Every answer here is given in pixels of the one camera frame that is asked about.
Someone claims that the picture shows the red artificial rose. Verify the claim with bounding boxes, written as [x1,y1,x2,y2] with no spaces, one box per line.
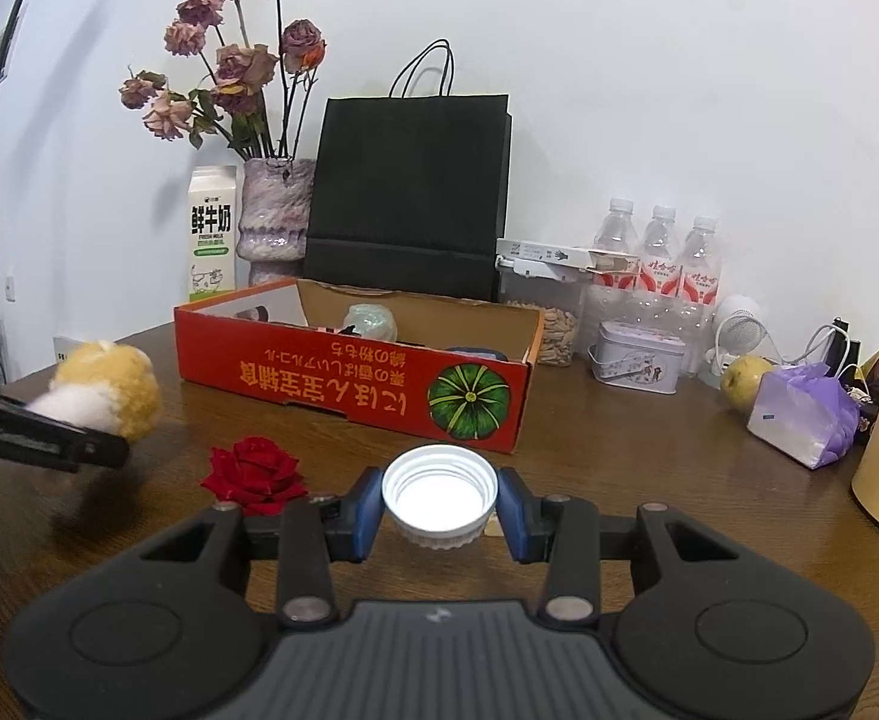
[200,436,309,517]

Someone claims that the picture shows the sheep plush toy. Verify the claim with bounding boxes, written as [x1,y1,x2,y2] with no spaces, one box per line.
[26,341,161,442]

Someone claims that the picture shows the white bottle cap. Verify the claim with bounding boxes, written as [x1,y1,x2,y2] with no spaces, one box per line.
[380,444,499,551]

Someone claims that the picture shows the navy zipper case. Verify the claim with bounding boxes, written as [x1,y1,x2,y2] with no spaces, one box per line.
[444,346,509,361]

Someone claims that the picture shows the iridescent plastic wrap ball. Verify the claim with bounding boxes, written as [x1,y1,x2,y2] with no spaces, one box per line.
[340,302,398,343]

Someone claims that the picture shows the lavender tin box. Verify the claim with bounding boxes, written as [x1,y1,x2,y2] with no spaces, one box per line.
[587,320,686,395]

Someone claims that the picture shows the red pumpkin cardboard box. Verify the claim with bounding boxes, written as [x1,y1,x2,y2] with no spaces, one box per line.
[174,278,544,454]

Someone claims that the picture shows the clear jar with seeds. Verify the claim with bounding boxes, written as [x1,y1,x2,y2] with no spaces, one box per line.
[496,255,586,367]

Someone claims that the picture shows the yellow green apple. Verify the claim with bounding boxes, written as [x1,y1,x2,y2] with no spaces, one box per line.
[719,355,775,415]

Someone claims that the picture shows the left water bottle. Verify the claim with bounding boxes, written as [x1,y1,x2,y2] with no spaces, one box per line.
[584,199,638,332]

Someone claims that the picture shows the water bottle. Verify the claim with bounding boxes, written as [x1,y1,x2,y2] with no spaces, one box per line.
[677,216,722,377]
[633,205,680,328]
[584,199,638,332]

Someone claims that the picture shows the middle water bottle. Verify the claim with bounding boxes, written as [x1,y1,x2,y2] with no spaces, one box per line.
[633,205,680,328]

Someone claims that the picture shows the purple tissue pack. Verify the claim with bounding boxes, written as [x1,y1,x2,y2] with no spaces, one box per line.
[747,362,860,470]

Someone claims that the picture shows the flat white carton box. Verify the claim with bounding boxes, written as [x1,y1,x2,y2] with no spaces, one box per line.
[496,238,638,277]

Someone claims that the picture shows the small white round device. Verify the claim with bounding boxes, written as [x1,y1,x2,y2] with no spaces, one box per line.
[700,294,766,388]

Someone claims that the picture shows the right water bottle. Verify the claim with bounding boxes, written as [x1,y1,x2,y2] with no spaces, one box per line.
[677,216,722,377]

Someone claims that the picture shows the white green milk carton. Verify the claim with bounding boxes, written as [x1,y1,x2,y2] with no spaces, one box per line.
[187,166,238,301]

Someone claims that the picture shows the black charger adapter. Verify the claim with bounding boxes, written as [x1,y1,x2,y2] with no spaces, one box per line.
[825,317,860,387]

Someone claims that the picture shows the black paper bag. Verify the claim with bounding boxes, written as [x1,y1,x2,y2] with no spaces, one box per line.
[302,37,512,301]

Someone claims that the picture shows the dried rose bouquet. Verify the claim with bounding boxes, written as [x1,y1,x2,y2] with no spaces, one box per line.
[119,0,327,161]

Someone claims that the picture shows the white wall socket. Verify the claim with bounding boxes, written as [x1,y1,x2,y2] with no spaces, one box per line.
[53,337,103,366]

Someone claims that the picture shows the white charging cable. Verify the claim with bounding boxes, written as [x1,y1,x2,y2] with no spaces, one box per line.
[716,313,861,392]

